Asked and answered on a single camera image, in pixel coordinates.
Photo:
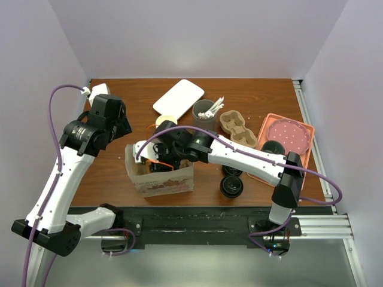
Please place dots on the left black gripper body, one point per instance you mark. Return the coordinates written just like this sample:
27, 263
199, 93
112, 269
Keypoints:
120, 127

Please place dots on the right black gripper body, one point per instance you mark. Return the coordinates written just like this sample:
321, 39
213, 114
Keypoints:
169, 158

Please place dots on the beige paper takeout bag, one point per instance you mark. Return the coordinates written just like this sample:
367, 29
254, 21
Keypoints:
158, 184

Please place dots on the black coffee cup lid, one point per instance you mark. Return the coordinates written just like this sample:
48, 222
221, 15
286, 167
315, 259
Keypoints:
231, 185

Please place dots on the brown paper coffee cup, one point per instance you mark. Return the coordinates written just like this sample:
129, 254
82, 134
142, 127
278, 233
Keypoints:
231, 186

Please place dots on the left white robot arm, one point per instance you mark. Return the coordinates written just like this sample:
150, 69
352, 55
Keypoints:
49, 224

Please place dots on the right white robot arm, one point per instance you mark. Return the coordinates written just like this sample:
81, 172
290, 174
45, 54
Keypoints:
283, 172

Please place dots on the stack of paper cups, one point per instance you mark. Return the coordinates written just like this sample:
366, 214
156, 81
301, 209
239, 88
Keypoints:
163, 118

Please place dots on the white oblong tray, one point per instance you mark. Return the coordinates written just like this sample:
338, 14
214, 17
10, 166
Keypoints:
178, 99

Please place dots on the grey cylindrical holder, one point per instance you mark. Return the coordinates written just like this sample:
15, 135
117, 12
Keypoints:
200, 120

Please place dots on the dark green mug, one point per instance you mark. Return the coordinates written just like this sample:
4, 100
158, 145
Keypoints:
273, 147

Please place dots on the pink dotted plate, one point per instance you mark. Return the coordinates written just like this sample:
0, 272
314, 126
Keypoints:
292, 135

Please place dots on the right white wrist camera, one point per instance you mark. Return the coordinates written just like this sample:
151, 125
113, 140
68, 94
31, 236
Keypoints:
147, 153

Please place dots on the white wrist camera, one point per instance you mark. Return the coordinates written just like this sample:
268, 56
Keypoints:
147, 153
90, 94

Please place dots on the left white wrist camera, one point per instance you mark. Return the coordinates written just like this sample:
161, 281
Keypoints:
90, 94

